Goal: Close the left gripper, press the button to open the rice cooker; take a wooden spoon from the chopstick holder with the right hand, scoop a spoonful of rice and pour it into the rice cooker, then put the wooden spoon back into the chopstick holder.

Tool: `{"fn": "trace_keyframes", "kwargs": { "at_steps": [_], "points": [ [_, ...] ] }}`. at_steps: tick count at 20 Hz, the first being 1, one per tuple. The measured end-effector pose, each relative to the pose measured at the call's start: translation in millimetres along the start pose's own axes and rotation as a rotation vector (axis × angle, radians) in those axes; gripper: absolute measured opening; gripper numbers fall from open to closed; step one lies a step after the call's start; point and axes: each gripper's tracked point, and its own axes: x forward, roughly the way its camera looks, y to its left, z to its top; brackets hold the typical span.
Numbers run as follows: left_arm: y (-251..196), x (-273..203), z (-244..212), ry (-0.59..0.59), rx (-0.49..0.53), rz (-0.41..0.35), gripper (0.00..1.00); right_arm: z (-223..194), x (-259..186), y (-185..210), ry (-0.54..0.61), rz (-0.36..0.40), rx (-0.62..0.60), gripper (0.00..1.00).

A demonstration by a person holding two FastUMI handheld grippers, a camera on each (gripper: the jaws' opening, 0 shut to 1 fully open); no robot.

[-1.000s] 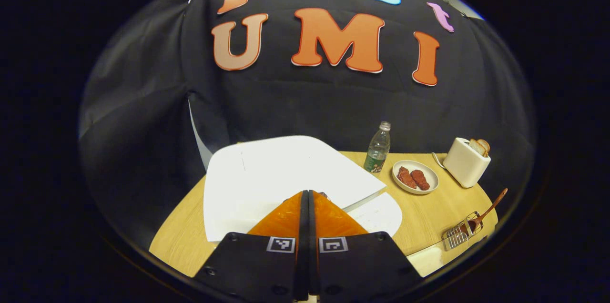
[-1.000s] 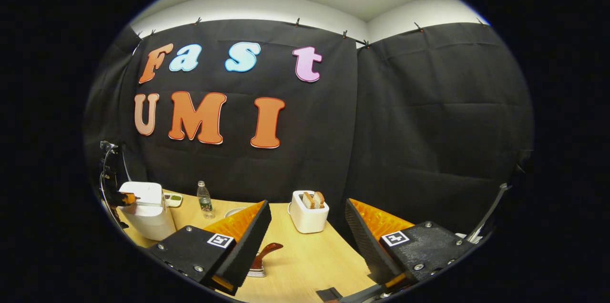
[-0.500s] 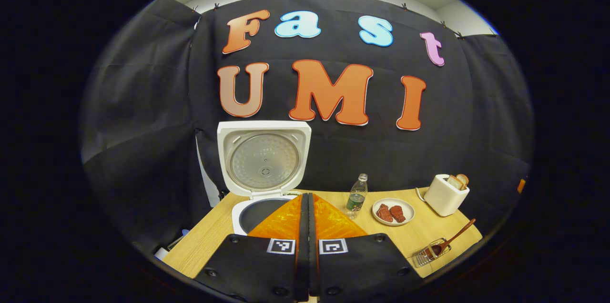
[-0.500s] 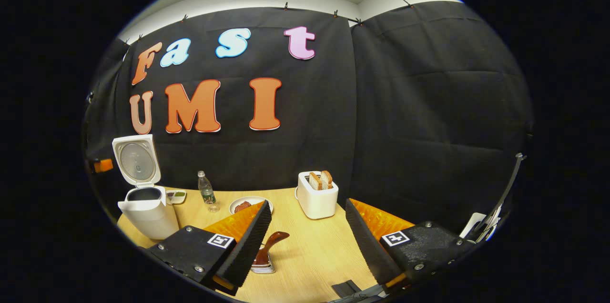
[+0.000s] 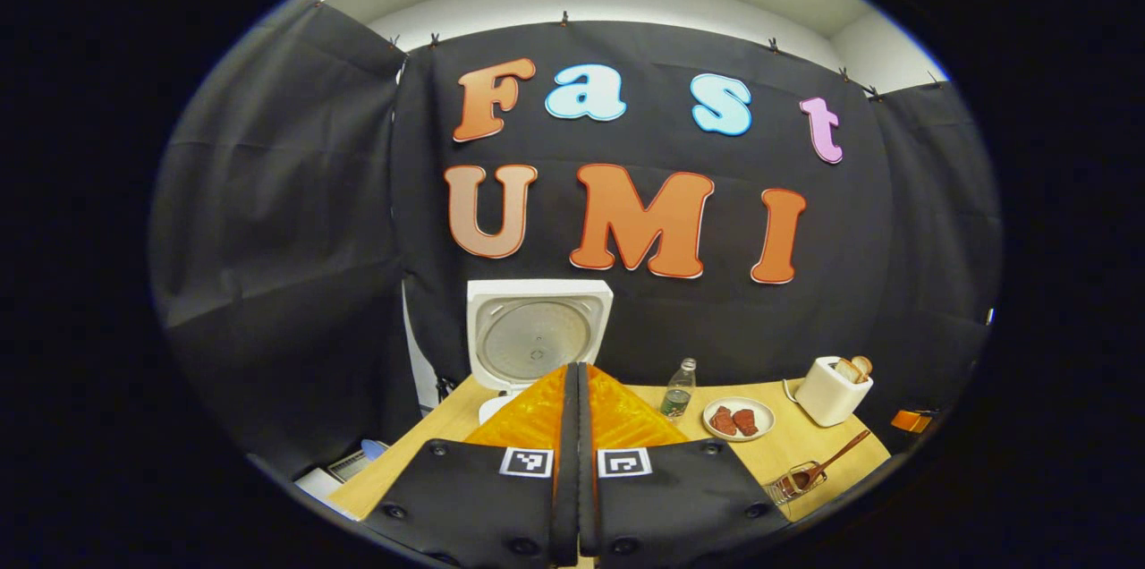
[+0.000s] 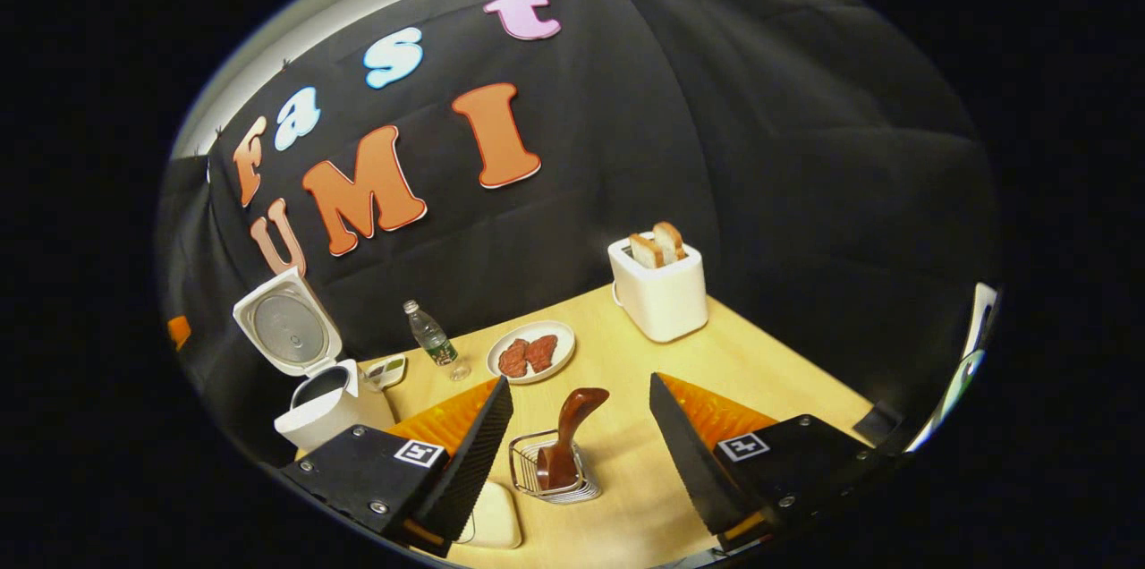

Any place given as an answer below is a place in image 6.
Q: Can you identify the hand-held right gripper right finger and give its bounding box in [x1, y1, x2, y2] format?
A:
[649, 372, 913, 552]

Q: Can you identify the white round plate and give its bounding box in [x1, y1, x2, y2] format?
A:
[487, 320, 576, 385]

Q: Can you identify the brown wooden spoon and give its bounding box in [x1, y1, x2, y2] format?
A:
[537, 387, 610, 491]

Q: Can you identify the white toaster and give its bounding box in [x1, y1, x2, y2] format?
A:
[608, 232, 709, 344]

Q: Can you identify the wire chopstick holder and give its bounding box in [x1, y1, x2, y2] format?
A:
[509, 429, 602, 505]

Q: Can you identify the clear plastic water bottle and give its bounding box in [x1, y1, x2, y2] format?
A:
[403, 300, 472, 383]

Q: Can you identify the black backdrop cloth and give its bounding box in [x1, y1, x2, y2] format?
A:
[157, 0, 998, 467]

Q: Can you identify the toast slice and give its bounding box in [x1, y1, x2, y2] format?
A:
[629, 233, 666, 269]
[652, 222, 688, 262]

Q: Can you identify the small white cup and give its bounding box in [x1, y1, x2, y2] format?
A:
[362, 354, 409, 393]

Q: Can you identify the white rice cooker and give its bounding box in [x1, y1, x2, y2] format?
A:
[233, 267, 396, 454]

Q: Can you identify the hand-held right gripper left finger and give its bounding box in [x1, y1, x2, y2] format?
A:
[279, 375, 515, 558]

